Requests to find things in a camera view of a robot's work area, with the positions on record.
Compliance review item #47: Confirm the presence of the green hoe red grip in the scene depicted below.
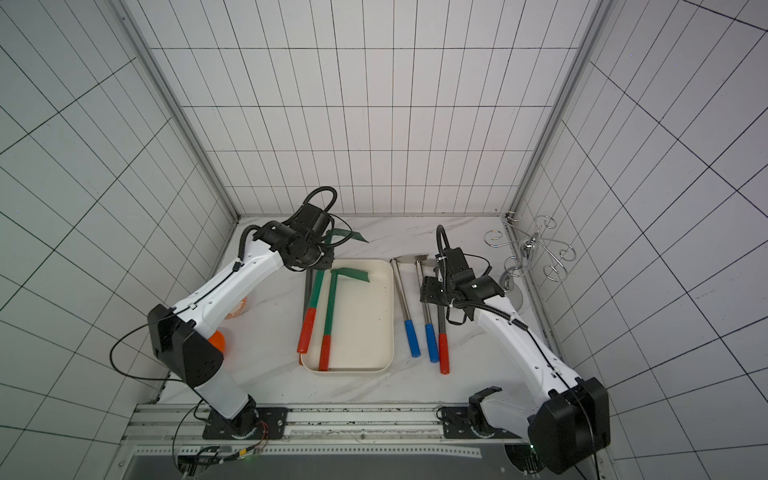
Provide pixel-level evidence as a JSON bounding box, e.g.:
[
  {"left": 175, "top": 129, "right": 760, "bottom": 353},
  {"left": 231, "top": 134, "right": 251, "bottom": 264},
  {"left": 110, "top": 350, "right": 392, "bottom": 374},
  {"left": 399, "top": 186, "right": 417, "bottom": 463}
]
[
  {"left": 297, "top": 228, "right": 366, "bottom": 354},
  {"left": 318, "top": 267, "right": 369, "bottom": 371}
]

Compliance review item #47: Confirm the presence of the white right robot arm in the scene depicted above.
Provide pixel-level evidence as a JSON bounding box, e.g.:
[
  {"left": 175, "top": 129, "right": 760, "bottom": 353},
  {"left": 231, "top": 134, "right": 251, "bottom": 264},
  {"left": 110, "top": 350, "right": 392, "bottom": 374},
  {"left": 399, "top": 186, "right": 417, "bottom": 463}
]
[{"left": 421, "top": 247, "right": 611, "bottom": 474}]

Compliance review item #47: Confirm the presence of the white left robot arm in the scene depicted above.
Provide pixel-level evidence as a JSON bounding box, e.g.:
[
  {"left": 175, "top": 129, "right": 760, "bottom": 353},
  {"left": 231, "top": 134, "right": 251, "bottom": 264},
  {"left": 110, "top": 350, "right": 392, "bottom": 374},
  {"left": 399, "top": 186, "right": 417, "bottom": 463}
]
[{"left": 147, "top": 203, "right": 334, "bottom": 438}]

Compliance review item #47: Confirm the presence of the cream plastic storage tray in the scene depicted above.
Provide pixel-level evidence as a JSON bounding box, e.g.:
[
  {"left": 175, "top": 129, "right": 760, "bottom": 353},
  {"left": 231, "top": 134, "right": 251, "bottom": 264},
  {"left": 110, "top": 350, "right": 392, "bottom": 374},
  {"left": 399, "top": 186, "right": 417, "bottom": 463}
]
[{"left": 300, "top": 258, "right": 395, "bottom": 376}]

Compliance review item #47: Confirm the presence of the orange patterned bowl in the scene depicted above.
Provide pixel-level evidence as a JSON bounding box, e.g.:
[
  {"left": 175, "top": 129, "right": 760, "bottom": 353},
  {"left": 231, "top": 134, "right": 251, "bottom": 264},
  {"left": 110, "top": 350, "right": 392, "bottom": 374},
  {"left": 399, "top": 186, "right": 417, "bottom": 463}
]
[{"left": 227, "top": 298, "right": 247, "bottom": 318}]

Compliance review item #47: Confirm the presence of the chrome wire cup rack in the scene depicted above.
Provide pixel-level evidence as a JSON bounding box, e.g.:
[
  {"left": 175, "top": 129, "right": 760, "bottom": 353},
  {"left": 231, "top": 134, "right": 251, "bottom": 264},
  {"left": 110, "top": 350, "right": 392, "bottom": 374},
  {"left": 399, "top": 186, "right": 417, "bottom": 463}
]
[{"left": 483, "top": 211, "right": 577, "bottom": 291}]

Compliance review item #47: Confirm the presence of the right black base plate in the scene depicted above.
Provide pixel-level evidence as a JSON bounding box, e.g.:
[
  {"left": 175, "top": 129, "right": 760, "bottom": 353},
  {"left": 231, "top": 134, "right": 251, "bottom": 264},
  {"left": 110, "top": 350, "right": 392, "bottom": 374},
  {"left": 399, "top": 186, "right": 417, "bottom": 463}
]
[{"left": 436, "top": 405, "right": 519, "bottom": 440}]

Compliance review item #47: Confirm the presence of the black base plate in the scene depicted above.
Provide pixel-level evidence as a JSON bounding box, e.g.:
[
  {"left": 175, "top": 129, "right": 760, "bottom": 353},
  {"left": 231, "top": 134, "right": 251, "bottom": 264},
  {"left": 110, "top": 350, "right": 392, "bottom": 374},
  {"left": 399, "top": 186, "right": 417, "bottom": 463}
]
[
  {"left": 202, "top": 407, "right": 289, "bottom": 441},
  {"left": 436, "top": 405, "right": 519, "bottom": 440}
]

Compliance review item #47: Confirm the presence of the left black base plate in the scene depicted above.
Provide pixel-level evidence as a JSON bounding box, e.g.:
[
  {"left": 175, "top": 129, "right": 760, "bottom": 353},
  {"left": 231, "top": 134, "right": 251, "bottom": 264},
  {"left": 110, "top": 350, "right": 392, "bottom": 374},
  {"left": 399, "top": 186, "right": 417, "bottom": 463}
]
[{"left": 202, "top": 407, "right": 289, "bottom": 441}]

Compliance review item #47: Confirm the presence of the aluminium mounting rail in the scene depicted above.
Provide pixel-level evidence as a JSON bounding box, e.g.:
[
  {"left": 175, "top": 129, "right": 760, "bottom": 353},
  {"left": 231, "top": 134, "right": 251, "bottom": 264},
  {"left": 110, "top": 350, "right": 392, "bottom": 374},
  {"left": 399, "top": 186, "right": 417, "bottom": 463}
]
[{"left": 123, "top": 403, "right": 540, "bottom": 467}]

